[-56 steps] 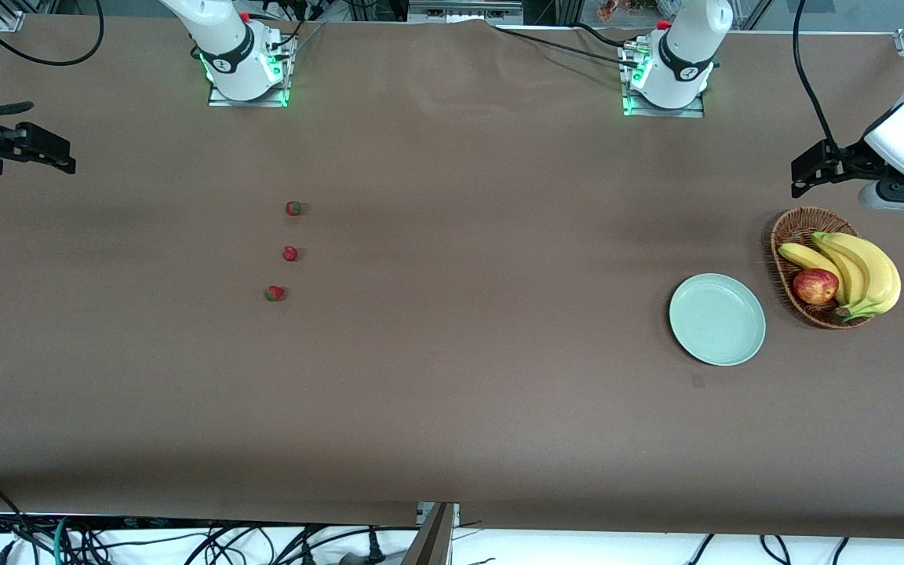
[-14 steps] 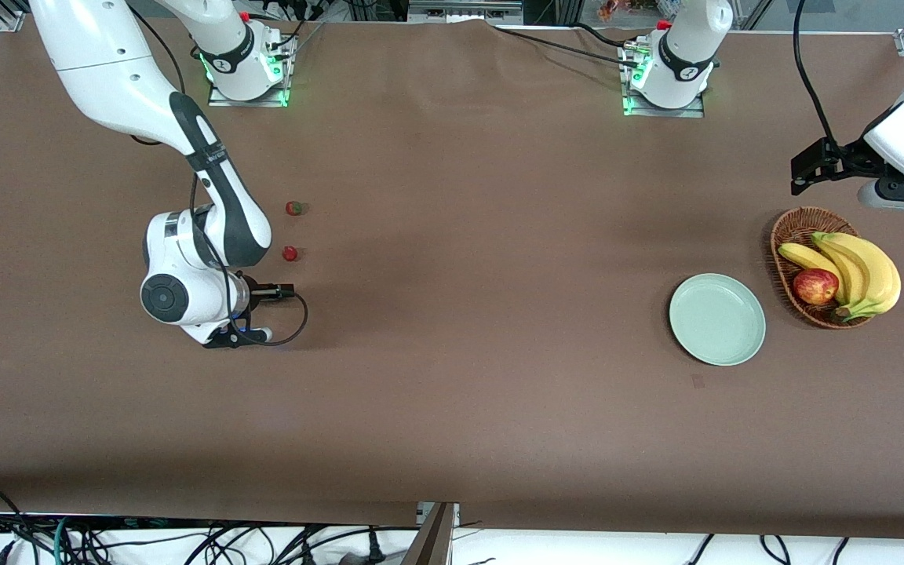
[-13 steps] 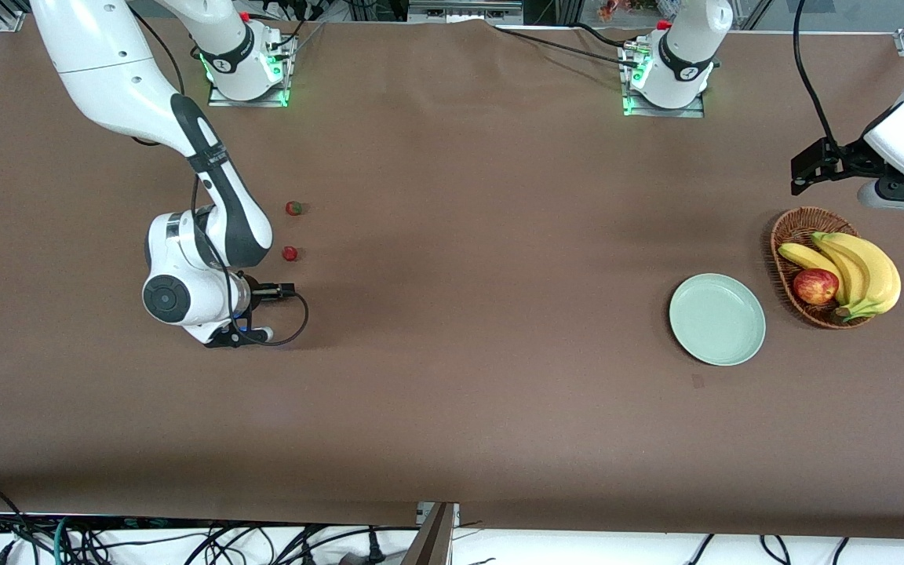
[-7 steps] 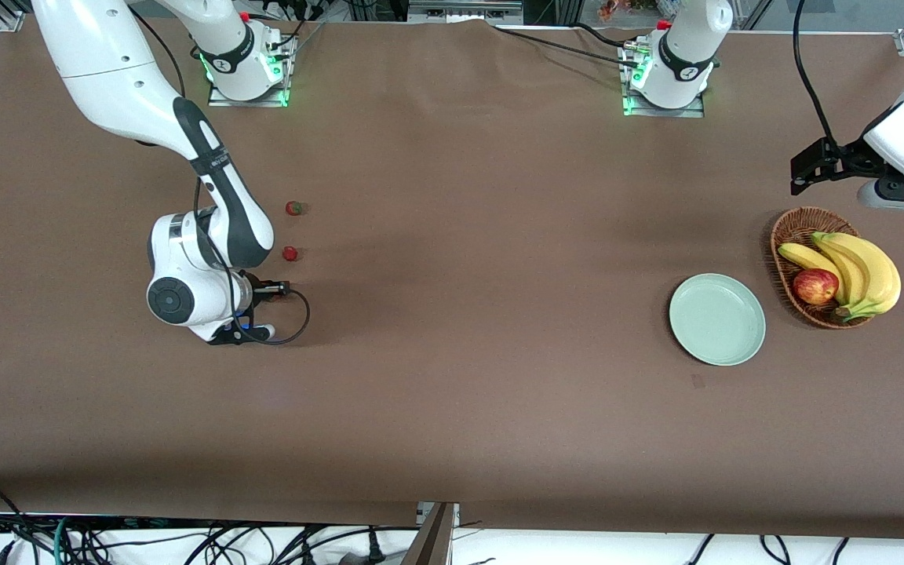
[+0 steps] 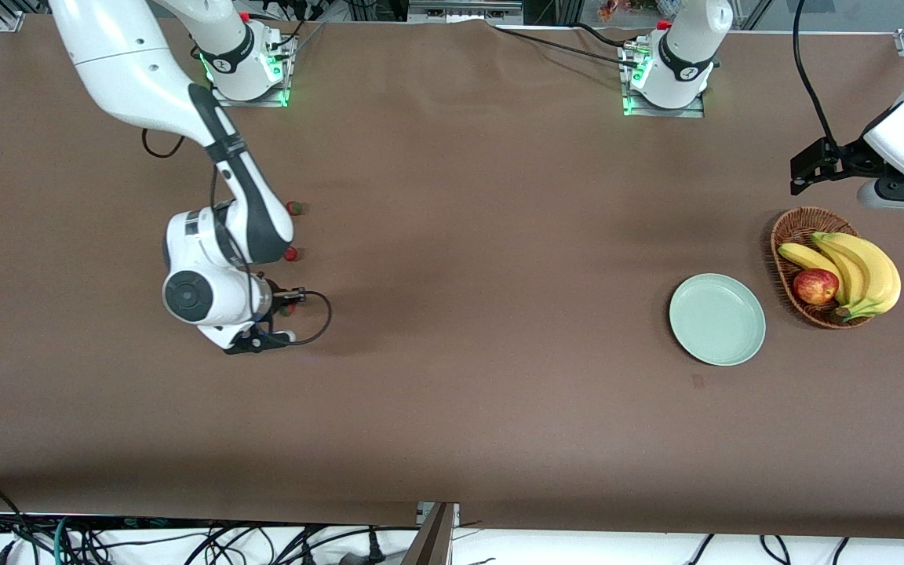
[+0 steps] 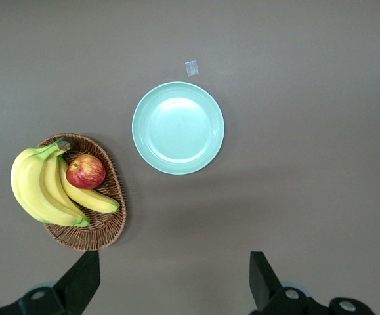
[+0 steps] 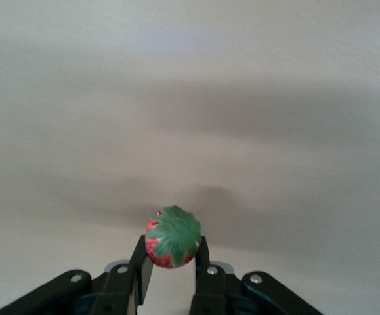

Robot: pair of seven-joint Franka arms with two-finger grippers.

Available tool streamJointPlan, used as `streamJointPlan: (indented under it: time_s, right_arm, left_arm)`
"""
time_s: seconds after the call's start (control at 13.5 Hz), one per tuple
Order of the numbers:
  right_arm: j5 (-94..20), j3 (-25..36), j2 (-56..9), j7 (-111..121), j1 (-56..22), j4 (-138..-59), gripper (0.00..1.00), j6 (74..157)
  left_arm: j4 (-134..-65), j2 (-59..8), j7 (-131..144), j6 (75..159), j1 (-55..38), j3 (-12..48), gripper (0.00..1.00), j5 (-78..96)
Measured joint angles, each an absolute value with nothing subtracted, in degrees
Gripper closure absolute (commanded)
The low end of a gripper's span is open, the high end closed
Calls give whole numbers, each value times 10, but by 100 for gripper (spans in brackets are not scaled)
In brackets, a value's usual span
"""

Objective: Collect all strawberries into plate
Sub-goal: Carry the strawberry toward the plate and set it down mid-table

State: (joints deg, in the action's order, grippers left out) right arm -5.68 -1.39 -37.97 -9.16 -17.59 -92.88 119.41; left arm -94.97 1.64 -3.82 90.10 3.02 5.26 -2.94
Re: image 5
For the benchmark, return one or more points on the aluminium frame rail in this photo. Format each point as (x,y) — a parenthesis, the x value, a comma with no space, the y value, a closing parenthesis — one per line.
(460,8)

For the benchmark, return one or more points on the brown wicker basket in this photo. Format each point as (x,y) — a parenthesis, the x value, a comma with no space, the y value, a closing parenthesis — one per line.
(793,227)

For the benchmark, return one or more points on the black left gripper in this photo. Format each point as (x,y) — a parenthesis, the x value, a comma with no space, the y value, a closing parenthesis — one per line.
(852,157)

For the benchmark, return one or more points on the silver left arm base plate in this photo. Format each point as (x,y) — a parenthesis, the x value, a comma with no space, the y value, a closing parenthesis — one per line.
(679,112)

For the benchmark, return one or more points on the yellow banana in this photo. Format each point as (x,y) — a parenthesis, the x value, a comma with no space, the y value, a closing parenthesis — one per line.
(852,271)
(883,271)
(805,257)

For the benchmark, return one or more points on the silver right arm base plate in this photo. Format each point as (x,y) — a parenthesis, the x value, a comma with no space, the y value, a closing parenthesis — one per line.
(264,102)

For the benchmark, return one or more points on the colourful toy fruit pile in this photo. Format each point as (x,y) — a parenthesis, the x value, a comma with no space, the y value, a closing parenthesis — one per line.
(617,9)

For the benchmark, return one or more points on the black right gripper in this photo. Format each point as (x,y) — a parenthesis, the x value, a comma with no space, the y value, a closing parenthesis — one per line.
(278,302)

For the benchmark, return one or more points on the pale green round plate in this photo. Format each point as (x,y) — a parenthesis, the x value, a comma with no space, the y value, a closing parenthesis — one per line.
(703,329)

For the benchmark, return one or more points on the brown table cover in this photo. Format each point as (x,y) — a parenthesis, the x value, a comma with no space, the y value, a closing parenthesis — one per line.
(452,392)

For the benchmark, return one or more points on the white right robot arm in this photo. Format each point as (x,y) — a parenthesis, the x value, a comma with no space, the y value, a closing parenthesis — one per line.
(130,71)

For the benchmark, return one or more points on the grey camera stand pole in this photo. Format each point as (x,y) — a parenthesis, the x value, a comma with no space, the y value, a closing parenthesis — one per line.
(432,541)

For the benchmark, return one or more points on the red apple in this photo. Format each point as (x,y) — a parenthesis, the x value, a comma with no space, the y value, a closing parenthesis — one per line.
(815,286)

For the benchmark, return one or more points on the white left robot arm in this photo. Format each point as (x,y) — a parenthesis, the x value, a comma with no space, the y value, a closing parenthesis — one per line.
(687,47)

